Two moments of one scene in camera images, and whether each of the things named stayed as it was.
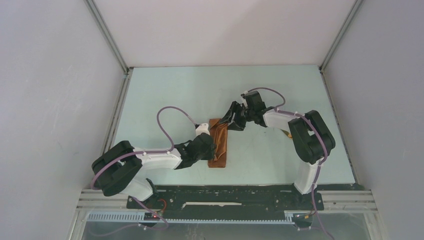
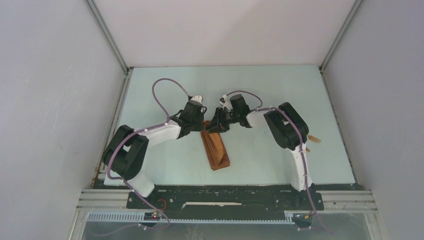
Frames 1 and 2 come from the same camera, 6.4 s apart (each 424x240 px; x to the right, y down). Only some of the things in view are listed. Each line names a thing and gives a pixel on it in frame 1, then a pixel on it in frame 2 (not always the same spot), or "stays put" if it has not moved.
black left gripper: (210, 154) to (200, 127)
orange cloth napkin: (219, 133) stays put
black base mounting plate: (271, 197) stays put
